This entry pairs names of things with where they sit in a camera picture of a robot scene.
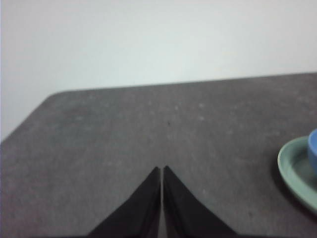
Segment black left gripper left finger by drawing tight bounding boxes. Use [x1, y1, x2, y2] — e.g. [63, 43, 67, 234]
[86, 166, 161, 238]

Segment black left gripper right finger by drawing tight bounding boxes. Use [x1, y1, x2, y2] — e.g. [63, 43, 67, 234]
[162, 165, 238, 238]

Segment green round plate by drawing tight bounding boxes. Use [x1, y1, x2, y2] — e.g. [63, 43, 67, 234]
[277, 135, 317, 215]

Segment blue ribbed bowl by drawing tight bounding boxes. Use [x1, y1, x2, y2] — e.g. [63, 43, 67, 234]
[308, 128, 317, 174]

